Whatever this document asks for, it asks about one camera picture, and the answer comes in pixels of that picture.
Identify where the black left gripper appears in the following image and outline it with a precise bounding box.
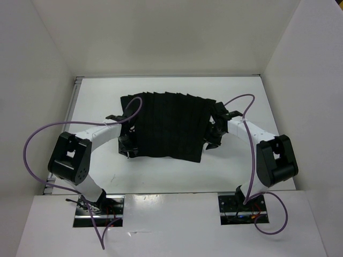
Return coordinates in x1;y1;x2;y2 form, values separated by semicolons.
117;130;138;156

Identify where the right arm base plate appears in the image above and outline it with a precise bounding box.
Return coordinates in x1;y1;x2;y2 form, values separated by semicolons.
218;193;269;225

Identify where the black pleated skirt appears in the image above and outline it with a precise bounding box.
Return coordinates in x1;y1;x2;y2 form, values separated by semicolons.
120;92;216;163

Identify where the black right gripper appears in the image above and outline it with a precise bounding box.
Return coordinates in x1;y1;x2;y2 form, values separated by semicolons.
199;121;226;150

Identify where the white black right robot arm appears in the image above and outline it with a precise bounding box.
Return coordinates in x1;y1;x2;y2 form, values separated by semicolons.
204;102;299;210

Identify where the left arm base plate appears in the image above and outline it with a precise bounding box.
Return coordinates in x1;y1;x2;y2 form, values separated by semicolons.
72;195;125;228

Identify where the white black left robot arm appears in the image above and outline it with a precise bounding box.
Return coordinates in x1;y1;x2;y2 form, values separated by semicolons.
48;115;138;214

